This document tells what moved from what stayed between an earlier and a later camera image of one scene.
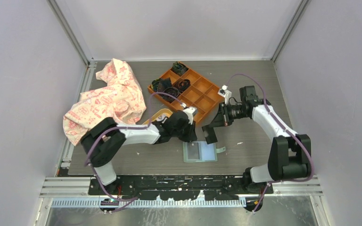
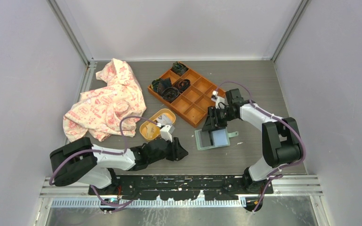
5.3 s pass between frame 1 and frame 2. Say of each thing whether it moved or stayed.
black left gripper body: moved
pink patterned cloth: stayed
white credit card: stayed
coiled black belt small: stayed
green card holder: moved
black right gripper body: stayed
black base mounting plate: stayed
